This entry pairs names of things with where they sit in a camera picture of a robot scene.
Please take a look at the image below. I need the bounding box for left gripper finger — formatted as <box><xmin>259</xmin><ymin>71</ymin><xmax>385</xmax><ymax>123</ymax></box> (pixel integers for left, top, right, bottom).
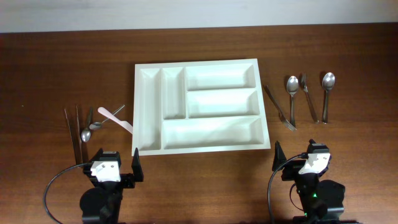
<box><xmin>131</xmin><ymin>148</ymin><xmax>144</xmax><ymax>182</ymax></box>
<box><xmin>91</xmin><ymin>148</ymin><xmax>103</xmax><ymax>162</ymax></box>

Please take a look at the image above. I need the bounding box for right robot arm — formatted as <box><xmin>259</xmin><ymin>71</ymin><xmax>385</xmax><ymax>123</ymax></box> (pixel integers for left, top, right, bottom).
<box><xmin>267</xmin><ymin>139</ymin><xmax>345</xmax><ymax>224</ymax></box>

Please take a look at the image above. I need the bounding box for steel tablespoon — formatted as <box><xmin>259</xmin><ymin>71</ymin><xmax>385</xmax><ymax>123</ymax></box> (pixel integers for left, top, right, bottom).
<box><xmin>286</xmin><ymin>76</ymin><xmax>299</xmax><ymax>127</ymax></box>
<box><xmin>322</xmin><ymin>72</ymin><xmax>335</xmax><ymax>124</ymax></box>

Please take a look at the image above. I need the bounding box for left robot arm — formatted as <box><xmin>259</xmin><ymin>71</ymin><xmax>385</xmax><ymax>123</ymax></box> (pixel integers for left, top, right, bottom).
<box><xmin>80</xmin><ymin>149</ymin><xmax>144</xmax><ymax>223</ymax></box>

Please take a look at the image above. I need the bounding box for steel teaspoon upright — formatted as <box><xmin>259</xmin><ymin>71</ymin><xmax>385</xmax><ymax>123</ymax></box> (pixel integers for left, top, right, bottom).
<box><xmin>80</xmin><ymin>106</ymin><xmax>93</xmax><ymax>142</ymax></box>

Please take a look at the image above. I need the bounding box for pink plastic knife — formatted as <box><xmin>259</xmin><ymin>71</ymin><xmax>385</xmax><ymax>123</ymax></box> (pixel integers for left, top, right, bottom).
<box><xmin>97</xmin><ymin>107</ymin><xmax>133</xmax><ymax>134</ymax></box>

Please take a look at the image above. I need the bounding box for steel fork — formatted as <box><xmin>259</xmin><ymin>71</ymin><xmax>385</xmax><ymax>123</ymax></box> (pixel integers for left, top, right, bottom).
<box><xmin>300</xmin><ymin>73</ymin><xmax>319</xmax><ymax>124</ymax></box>
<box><xmin>263</xmin><ymin>85</ymin><xmax>297</xmax><ymax>131</ymax></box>

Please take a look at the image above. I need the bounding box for white plastic cutlery tray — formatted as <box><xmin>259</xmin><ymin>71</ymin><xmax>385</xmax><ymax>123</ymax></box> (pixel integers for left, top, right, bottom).
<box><xmin>132</xmin><ymin>58</ymin><xmax>271</xmax><ymax>156</ymax></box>

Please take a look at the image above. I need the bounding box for steel teaspoon angled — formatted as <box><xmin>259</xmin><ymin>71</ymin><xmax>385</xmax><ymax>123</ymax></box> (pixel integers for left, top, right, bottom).
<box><xmin>89</xmin><ymin>105</ymin><xmax>125</xmax><ymax>130</ymax></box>

